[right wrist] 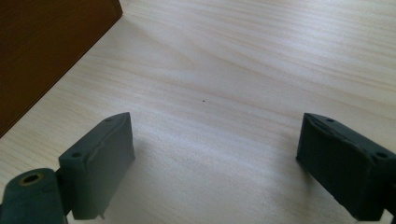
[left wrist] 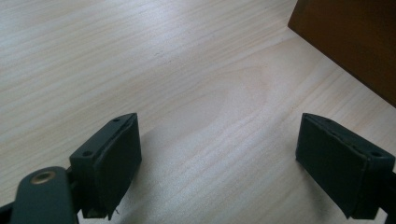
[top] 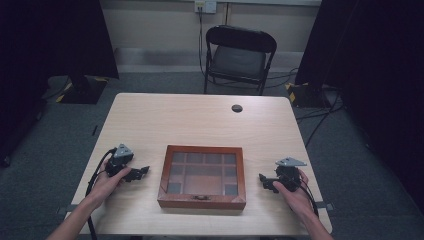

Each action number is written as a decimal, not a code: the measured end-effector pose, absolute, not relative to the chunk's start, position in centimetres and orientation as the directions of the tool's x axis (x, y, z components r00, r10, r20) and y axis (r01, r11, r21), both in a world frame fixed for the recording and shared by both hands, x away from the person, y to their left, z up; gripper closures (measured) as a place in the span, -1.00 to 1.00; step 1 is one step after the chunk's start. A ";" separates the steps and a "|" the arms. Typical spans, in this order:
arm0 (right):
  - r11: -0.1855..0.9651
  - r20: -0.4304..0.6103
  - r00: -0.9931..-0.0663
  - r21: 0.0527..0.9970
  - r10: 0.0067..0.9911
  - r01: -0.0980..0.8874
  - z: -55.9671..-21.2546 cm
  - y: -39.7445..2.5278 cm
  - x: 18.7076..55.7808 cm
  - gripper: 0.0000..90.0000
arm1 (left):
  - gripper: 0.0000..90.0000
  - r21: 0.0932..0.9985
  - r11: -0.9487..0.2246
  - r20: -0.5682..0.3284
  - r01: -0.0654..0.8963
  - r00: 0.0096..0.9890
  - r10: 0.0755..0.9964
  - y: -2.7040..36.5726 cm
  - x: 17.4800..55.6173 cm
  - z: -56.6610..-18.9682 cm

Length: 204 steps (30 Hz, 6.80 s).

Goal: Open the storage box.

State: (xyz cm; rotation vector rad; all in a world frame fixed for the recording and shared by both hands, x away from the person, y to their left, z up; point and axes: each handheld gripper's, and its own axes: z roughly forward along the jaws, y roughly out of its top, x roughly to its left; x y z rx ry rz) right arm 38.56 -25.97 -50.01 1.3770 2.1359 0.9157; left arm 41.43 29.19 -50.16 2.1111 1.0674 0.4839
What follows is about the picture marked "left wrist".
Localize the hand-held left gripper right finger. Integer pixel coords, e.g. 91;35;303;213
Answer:
295;112;396;220

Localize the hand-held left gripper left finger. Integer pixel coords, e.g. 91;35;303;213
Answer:
68;112;143;221

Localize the brown wooden panel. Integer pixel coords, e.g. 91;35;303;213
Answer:
287;0;396;109

